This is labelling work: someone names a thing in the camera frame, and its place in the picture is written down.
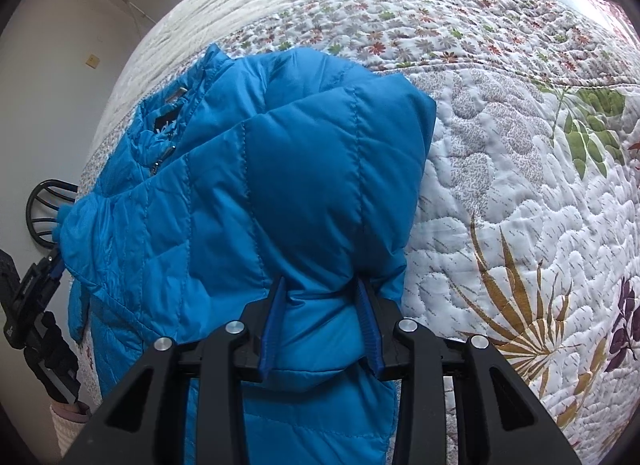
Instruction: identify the person's left forearm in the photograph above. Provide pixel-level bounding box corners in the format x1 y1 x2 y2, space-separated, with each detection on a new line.
49 397 95 446

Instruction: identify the floral quilted bedspread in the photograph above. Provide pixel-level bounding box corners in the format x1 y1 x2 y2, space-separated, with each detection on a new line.
75 0 640 465

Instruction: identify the person's left hand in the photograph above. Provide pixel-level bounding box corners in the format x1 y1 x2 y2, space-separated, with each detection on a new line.
24 311 82 405

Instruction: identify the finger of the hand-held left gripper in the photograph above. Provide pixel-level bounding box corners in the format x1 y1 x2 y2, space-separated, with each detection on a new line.
31 250 67 298

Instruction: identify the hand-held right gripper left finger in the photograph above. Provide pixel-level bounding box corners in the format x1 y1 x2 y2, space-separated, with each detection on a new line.
60 276 289 465

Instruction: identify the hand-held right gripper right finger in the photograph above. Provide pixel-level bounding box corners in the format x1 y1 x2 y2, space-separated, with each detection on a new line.
356 277 583 465

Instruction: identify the blue puffer jacket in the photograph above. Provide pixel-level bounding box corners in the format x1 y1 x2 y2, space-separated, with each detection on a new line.
52 43 438 465

